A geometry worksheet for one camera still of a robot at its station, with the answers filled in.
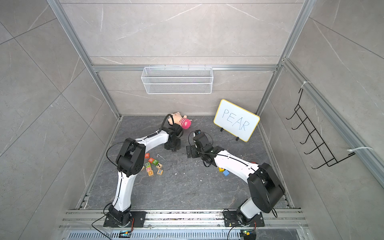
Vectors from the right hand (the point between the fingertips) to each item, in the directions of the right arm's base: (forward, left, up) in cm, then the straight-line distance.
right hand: (195, 148), depth 88 cm
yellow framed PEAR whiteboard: (+21, -29, 0) cm, 36 cm away
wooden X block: (-10, +22, -11) cm, 26 cm away
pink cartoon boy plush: (+27, +9, -4) cm, 29 cm away
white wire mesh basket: (+44, +22, +19) cm, 52 cm away
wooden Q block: (-11, +27, -10) cm, 31 cm away
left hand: (+9, +12, -10) cm, 18 cm away
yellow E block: (-9, -16, -11) cm, 21 cm away
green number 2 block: (-4, +25, -9) cm, 27 cm away
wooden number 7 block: (-6, +23, -10) cm, 26 cm away
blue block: (-11, -18, -11) cm, 24 cm away
